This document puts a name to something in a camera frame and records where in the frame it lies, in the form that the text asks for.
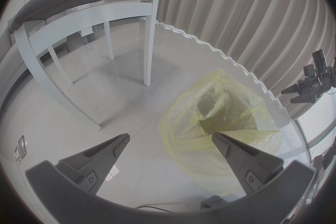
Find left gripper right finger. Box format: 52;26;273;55
212;132;285;196

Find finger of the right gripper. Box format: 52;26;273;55
290;93;315;104
281;83;303;95

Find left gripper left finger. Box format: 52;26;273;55
56;133;131;194

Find yellow plastic bag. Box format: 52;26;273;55
159;69;283;196

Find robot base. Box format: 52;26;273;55
201;143;336;218

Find white trash bin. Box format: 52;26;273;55
164;79;275;189

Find beige curtain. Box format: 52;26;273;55
143;0;336;120

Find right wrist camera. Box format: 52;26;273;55
303;65;316;78

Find black cable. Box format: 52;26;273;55
135;206;175;214

